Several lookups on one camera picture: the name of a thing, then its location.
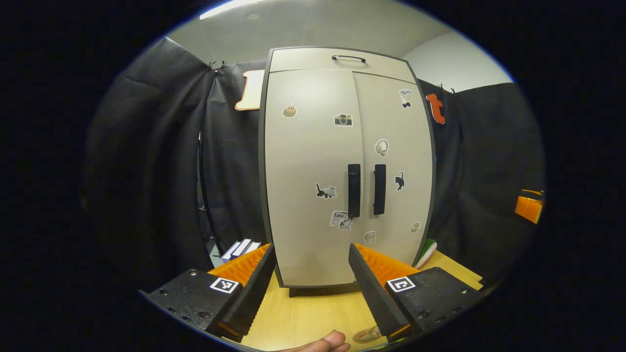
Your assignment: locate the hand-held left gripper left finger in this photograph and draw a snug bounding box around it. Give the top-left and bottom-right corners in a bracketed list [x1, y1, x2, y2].
[146, 243, 277, 343]

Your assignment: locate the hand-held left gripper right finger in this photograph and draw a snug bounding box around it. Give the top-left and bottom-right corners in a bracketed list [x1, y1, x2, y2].
[348, 243, 488, 343]

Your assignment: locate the grey cabinet door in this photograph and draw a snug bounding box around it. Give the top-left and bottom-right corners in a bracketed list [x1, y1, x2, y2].
[264, 68, 365, 287]
[353, 72, 434, 267]

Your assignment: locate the grey cabinet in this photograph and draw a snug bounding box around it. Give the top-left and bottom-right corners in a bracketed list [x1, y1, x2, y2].
[258, 46, 437, 298]

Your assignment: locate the grey cabinet drawer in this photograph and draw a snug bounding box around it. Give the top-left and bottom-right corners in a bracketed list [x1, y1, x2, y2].
[268, 47, 417, 84]

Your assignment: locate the white and blue box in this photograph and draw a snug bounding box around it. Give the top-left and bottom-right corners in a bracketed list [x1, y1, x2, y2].
[221, 238, 261, 263]

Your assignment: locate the green and white object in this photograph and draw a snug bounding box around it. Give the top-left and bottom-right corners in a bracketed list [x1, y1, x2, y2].
[415, 238, 438, 270]

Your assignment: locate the black door handle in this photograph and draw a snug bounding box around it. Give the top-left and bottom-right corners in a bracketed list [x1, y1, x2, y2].
[347, 164, 361, 219]
[373, 164, 387, 216]

